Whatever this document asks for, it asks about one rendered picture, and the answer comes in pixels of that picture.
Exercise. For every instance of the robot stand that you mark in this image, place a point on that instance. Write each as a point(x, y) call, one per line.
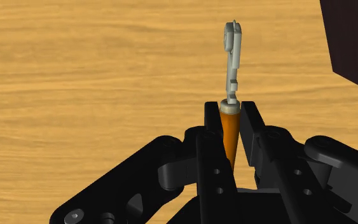
point(352, 37)

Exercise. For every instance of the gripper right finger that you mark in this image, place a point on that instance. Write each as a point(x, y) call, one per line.
point(278, 155)

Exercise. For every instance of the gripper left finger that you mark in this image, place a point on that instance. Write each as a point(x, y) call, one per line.
point(211, 167)

